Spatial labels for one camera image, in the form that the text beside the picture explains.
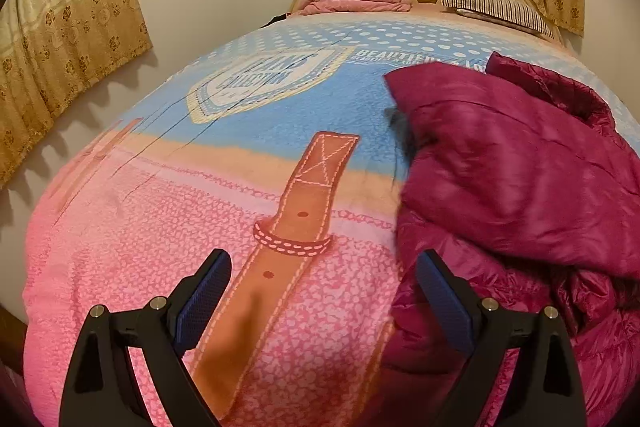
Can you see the striped pillow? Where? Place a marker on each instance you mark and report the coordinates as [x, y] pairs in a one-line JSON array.
[[500, 9]]

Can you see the printed pink blue bedspread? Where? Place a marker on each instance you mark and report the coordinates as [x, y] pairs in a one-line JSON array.
[[210, 167]]

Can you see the magenta down jacket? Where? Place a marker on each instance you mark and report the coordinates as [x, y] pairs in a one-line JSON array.
[[505, 187]]

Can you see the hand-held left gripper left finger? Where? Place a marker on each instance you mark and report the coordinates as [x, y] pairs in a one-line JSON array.
[[207, 288]]

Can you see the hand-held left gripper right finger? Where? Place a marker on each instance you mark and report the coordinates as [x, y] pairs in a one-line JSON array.
[[445, 294]]

